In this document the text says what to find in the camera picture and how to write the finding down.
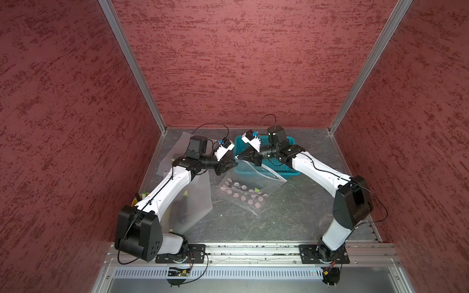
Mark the clear zip-top bag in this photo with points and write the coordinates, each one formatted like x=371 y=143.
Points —
x=174 y=146
x=199 y=205

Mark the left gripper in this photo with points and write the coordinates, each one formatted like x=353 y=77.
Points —
x=221 y=165

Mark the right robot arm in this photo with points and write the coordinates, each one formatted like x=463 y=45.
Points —
x=351 y=197

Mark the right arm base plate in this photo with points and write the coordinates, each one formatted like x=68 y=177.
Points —
x=321 y=254

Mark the corner aluminium post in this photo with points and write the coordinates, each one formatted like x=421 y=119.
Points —
x=395 y=18
x=116 y=27

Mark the left circuit board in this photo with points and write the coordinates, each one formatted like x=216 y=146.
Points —
x=179 y=272

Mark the right corner aluminium post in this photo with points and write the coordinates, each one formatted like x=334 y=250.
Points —
x=395 y=18

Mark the teal plastic basket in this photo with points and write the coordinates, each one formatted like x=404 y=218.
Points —
x=274 y=164

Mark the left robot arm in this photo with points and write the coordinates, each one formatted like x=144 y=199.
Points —
x=139 y=232

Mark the aluminium front rail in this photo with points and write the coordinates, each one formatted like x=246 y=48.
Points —
x=255 y=261

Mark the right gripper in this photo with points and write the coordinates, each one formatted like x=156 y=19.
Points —
x=247 y=154

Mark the right black connector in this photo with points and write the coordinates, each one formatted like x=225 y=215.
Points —
x=331 y=276

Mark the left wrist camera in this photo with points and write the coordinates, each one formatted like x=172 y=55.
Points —
x=202 y=147

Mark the pink dotted zip-top bag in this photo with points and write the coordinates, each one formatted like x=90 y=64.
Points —
x=247 y=174

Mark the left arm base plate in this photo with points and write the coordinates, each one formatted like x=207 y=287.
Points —
x=189 y=254

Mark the left corner aluminium post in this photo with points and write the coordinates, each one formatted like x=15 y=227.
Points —
x=116 y=27

